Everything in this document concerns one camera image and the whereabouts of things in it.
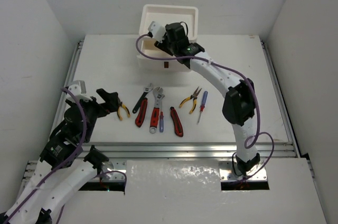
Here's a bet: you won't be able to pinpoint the white drawer cabinet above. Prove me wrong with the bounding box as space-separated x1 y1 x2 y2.
137 4 199 72

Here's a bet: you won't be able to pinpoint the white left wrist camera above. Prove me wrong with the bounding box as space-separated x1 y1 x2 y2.
66 80 91 101

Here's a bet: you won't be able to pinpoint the black handled adjustable wrench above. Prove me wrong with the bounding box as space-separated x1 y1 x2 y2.
132 83 153 114

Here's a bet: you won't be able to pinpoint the small blue screwdriver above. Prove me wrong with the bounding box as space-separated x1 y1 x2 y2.
159 103 164 133

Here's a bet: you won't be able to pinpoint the red handled adjustable wrench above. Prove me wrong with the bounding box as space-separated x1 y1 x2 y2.
149 87 164 134

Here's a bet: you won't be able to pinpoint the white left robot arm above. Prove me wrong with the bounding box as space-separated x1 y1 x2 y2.
1 86 120 223

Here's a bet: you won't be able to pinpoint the yellow black cutting pliers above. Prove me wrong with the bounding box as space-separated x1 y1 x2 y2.
117 101 131 121

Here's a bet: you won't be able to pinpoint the white front cover board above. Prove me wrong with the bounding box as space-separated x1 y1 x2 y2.
60 158 326 223

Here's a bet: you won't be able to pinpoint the red black utility knife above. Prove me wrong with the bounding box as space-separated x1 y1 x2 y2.
135 98 148 128
170 107 184 137

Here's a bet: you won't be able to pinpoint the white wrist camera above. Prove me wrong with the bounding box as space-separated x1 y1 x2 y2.
66 80 91 101
148 21 166 43

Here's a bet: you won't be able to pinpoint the yellow needle nose pliers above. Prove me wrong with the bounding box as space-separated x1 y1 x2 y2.
179 87 202 115

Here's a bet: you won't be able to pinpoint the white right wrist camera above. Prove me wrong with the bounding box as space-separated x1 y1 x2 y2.
148 21 166 43

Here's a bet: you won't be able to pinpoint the aluminium frame rails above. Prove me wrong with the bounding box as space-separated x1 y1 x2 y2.
7 36 315 224

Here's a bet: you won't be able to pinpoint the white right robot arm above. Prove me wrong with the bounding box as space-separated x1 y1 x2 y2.
148 22 260 176

